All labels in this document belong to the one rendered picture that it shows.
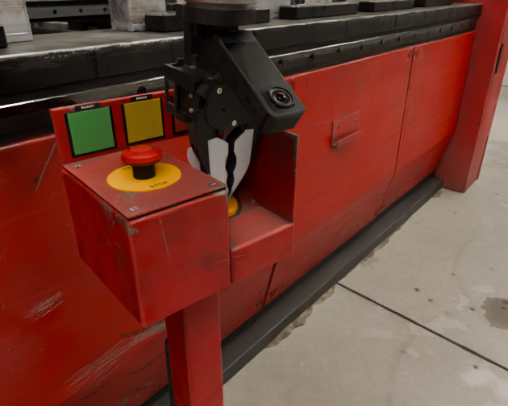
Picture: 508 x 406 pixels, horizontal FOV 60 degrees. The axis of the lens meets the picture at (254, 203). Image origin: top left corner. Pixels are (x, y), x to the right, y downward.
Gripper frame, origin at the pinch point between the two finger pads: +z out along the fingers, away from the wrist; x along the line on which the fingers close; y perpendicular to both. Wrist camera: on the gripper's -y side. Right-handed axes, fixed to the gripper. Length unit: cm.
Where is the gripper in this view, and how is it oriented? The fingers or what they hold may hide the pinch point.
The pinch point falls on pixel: (226, 194)
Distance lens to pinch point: 51.5
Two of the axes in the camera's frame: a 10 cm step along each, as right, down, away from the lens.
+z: -0.6, 8.6, 5.0
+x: -7.6, 2.9, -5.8
